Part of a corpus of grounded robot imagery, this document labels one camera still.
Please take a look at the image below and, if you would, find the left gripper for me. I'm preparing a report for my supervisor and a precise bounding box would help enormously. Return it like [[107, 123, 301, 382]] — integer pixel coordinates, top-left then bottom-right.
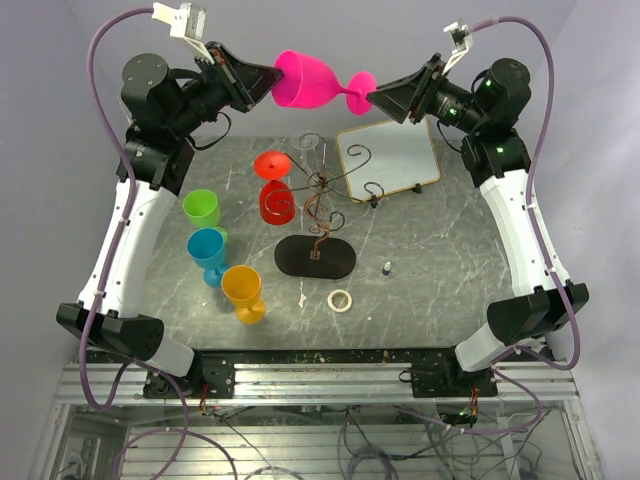
[[171, 41, 287, 139]]

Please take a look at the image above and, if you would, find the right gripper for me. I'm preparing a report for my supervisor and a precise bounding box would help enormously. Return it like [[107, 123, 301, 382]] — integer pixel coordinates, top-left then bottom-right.
[[366, 54, 486, 135]]

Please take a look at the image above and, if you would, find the pink wine glass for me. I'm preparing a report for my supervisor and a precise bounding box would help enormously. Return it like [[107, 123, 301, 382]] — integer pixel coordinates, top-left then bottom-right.
[[271, 50, 377, 116]]

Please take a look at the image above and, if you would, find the clear wine glass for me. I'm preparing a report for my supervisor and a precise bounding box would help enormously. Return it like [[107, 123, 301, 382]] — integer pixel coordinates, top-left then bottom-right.
[[290, 129, 322, 173]]

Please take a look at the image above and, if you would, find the red wine glass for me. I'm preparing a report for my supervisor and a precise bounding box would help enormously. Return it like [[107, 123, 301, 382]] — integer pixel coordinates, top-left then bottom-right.
[[254, 151, 295, 226]]

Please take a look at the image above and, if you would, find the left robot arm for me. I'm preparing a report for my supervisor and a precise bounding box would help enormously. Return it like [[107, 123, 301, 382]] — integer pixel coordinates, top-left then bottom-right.
[[56, 42, 284, 397]]

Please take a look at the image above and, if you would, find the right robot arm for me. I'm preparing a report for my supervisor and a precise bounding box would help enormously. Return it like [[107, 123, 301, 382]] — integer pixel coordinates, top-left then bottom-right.
[[366, 55, 589, 396]]

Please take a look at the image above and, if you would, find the green wine glass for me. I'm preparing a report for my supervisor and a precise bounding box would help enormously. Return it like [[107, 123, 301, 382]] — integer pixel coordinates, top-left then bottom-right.
[[182, 189, 228, 240]]

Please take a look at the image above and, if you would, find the blue wine glass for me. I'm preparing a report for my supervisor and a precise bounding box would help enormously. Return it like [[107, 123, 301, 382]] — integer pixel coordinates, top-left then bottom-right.
[[187, 228, 230, 288]]

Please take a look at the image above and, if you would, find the metal wine glass rack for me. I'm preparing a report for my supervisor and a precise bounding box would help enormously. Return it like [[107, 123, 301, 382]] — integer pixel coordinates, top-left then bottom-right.
[[274, 152, 359, 280]]

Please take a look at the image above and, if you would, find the orange wine glass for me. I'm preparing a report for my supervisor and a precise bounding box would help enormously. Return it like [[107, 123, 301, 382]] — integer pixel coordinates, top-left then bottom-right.
[[221, 265, 266, 324]]

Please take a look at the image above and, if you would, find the small whiteboard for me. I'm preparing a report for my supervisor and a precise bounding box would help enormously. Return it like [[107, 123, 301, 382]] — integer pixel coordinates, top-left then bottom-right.
[[336, 121, 441, 201]]

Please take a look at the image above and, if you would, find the masking tape roll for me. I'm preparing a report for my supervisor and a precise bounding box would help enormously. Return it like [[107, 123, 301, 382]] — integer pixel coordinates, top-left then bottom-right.
[[327, 289, 353, 313]]

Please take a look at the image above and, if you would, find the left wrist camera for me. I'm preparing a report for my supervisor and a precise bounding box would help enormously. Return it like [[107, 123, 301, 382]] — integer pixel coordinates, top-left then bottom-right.
[[152, 2, 213, 63]]

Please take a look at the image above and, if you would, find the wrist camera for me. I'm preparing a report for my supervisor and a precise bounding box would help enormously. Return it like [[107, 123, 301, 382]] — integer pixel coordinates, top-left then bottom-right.
[[152, 2, 213, 63], [443, 19, 473, 74]]

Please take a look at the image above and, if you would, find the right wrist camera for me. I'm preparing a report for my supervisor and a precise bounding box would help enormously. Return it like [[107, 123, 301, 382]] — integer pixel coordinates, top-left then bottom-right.
[[443, 19, 473, 74]]

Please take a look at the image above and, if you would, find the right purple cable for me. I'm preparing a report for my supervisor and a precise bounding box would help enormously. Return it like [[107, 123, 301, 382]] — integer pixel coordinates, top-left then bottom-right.
[[467, 15, 584, 434]]

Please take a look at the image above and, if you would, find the purple cable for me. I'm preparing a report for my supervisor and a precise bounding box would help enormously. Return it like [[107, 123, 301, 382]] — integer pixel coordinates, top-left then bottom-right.
[[77, 5, 166, 411], [467, 15, 584, 434]]

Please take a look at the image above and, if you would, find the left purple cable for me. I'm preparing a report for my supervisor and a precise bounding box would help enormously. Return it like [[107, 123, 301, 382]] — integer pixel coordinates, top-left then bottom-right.
[[77, 5, 166, 411]]

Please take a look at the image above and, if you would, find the aluminium frame rail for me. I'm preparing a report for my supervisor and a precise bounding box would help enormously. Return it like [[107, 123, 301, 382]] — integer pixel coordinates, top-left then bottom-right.
[[54, 362, 579, 406]]

